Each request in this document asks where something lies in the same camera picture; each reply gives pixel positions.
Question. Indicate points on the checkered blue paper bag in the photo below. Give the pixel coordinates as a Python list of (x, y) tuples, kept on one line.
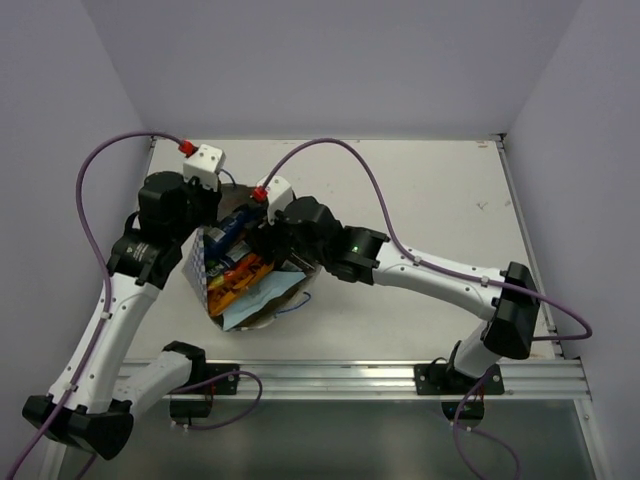
[(194, 269)]

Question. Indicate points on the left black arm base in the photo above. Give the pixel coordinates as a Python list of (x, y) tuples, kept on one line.
[(194, 401)]

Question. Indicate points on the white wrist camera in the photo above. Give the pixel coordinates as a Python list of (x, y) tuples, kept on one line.
[(205, 165), (276, 194)]

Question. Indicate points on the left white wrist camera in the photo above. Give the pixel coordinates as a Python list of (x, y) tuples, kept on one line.
[(205, 165)]

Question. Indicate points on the light blue snack packet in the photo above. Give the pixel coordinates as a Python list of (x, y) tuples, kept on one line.
[(272, 287)]

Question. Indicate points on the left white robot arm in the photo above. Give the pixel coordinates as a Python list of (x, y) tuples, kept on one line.
[(87, 407)]

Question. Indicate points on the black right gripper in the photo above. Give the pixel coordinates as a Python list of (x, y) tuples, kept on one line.
[(267, 232)]

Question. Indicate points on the orange snack packet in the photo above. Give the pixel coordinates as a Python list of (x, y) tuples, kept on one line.
[(225, 289)]

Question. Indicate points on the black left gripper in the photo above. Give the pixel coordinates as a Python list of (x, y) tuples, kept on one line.
[(208, 198)]

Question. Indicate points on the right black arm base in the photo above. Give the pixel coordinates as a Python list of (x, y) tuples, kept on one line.
[(437, 379)]

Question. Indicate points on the aluminium front rail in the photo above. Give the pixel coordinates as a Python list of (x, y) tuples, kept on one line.
[(394, 380)]

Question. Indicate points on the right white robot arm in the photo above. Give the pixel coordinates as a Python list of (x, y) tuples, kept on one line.
[(504, 300)]

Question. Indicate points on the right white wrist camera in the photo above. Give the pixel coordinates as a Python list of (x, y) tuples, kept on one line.
[(276, 194)]

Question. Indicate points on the blue white snack packet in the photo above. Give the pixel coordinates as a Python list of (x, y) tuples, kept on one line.
[(217, 239)]

